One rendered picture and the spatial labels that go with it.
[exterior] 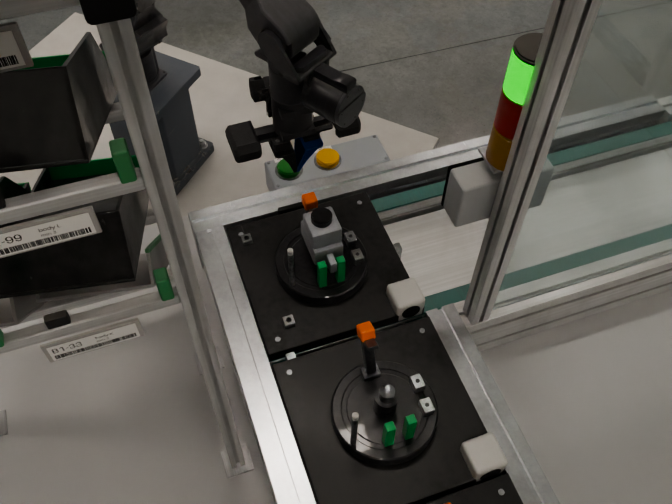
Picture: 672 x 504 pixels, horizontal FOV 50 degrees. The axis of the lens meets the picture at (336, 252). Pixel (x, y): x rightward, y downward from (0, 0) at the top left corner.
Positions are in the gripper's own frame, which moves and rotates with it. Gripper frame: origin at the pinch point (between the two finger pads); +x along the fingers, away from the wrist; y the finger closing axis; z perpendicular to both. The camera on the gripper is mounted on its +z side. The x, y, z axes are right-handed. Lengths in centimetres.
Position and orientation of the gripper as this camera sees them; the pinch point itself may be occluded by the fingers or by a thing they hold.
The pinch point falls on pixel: (294, 154)
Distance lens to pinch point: 107.0
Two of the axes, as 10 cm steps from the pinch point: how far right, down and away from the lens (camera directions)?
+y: -9.4, 2.7, -2.1
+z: -3.4, -7.6, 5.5
